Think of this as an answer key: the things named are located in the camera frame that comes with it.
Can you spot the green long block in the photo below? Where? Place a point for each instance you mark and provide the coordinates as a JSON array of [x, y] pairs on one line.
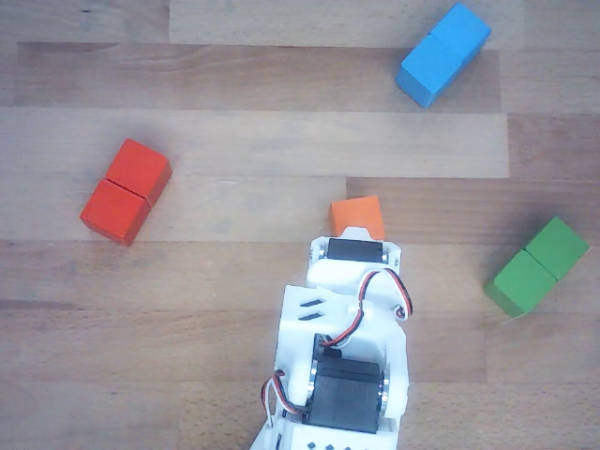
[[539, 267]]

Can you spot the red long block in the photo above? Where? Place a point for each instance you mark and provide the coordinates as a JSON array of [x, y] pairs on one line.
[[124, 197]]

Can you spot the blue long block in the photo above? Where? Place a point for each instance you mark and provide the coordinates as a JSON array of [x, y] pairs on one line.
[[443, 56]]

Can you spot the small orange cube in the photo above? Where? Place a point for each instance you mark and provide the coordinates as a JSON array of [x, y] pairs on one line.
[[355, 213]]

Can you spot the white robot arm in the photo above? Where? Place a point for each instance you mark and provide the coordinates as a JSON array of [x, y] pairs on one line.
[[300, 337]]

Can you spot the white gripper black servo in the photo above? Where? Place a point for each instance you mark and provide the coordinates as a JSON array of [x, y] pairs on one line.
[[354, 248]]

